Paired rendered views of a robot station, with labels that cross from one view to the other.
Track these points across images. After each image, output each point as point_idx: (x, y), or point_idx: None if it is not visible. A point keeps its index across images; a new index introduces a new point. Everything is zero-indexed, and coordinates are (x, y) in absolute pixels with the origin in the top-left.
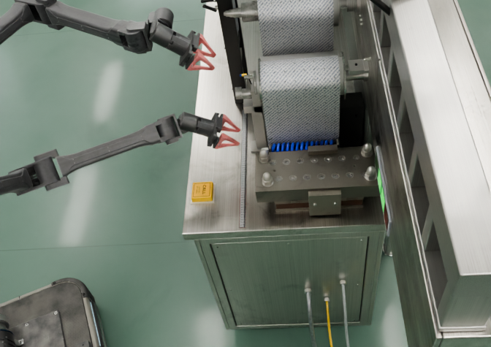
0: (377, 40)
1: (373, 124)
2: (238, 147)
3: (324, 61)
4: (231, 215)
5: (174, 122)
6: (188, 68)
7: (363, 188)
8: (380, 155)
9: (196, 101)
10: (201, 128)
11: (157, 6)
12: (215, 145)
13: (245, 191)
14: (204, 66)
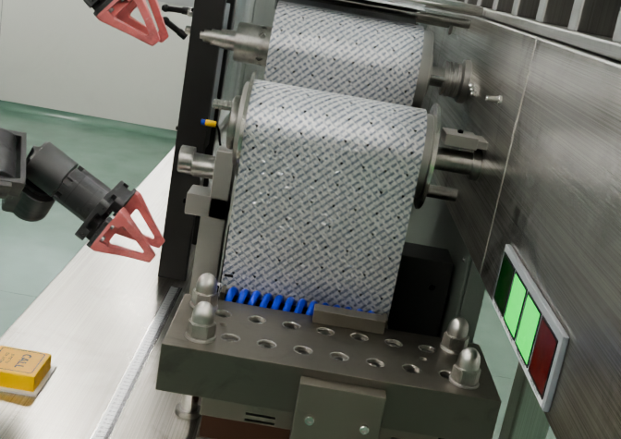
0: (531, 23)
1: (493, 229)
2: (139, 330)
3: (396, 104)
4: (72, 428)
5: (18, 153)
6: (103, 13)
7: (444, 403)
8: (518, 253)
9: (73, 257)
10: (76, 186)
11: (46, 277)
12: (94, 237)
13: (127, 396)
14: (138, 30)
